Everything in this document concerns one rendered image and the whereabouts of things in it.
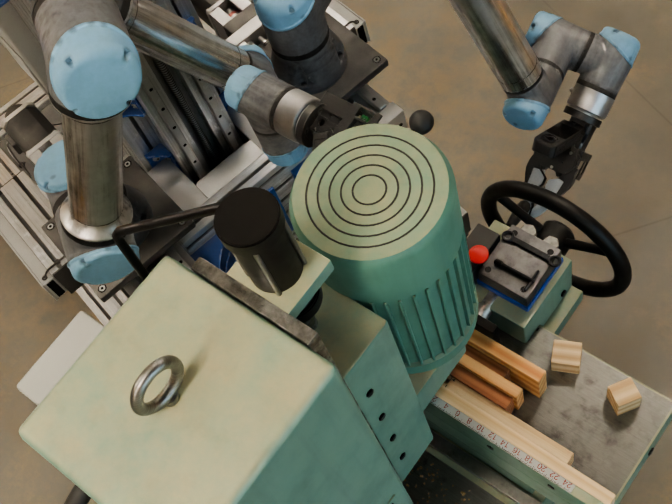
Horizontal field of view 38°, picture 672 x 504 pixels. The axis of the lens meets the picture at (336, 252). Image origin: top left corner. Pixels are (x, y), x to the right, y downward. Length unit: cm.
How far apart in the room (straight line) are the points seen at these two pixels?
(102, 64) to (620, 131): 178
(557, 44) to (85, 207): 85
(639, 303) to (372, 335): 158
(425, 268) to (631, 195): 172
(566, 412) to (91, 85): 81
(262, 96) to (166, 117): 40
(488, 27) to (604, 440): 66
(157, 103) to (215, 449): 106
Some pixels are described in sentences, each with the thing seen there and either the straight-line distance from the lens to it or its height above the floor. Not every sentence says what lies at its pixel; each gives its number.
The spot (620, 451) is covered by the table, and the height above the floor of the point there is 90.
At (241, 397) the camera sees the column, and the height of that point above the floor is 152.
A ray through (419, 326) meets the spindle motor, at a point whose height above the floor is 129.
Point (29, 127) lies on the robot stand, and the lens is 219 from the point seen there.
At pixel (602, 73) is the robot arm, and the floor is 88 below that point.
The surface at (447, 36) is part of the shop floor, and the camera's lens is 303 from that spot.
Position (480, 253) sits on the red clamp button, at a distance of 145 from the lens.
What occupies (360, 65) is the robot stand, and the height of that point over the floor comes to 82.
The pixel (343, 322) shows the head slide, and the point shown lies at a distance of 103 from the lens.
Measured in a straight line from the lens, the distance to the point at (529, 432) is 144.
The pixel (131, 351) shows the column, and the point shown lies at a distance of 94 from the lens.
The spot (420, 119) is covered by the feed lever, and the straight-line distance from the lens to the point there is 136.
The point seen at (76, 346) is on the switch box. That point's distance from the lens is 101.
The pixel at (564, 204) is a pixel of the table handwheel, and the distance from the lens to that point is 157.
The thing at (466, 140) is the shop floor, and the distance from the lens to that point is 280.
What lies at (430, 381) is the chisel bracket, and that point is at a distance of 138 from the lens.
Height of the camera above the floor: 231
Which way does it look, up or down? 60 degrees down
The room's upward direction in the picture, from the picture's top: 24 degrees counter-clockwise
